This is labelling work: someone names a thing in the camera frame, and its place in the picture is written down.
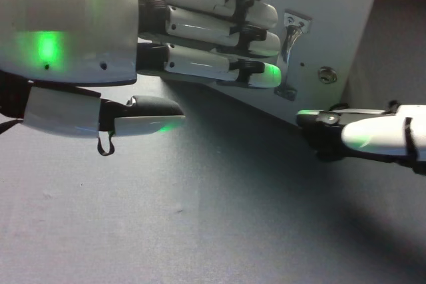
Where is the metal door lock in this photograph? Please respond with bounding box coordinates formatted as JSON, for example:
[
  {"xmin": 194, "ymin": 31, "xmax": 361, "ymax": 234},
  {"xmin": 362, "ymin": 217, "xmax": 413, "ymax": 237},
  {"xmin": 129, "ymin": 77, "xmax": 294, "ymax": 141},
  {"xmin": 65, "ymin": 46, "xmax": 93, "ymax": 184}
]
[{"xmin": 318, "ymin": 67, "xmax": 337, "ymax": 84}]

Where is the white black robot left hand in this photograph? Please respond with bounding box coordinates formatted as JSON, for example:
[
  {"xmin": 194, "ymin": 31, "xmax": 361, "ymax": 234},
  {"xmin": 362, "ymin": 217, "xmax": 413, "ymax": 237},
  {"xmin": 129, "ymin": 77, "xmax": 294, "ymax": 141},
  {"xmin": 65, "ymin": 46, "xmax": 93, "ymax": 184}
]
[{"xmin": 0, "ymin": 0, "xmax": 282, "ymax": 158}]

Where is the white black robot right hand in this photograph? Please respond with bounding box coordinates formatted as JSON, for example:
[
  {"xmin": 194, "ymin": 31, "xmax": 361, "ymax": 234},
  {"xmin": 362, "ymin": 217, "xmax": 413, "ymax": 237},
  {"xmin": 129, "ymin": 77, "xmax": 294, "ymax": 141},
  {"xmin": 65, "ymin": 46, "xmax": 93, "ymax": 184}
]
[{"xmin": 295, "ymin": 99, "xmax": 426, "ymax": 176}]

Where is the chrome door handle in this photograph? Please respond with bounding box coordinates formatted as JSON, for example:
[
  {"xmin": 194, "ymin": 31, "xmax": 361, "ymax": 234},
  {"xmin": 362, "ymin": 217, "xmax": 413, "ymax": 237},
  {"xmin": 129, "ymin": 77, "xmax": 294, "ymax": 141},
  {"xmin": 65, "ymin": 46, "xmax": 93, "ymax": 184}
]
[{"xmin": 274, "ymin": 9, "xmax": 313, "ymax": 102}]

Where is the white brown cabinet door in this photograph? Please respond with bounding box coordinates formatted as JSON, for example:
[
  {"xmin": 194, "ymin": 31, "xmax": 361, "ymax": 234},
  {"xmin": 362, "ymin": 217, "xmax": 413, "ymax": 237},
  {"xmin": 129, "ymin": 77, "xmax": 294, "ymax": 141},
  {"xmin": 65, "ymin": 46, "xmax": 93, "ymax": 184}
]
[{"xmin": 159, "ymin": 0, "xmax": 379, "ymax": 128}]

